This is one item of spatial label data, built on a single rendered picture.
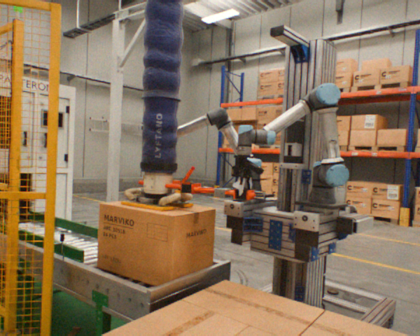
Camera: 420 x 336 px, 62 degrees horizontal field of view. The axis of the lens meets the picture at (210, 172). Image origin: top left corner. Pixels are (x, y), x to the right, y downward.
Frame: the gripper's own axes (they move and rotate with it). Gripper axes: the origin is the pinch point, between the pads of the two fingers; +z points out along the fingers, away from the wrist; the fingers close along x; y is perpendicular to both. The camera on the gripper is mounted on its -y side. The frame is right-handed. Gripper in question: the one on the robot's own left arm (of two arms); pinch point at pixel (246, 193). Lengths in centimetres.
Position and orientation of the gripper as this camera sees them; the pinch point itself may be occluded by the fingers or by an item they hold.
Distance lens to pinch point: 182.1
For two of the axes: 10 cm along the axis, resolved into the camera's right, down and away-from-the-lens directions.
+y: -8.3, -0.6, 5.5
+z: -0.5, 10.0, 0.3
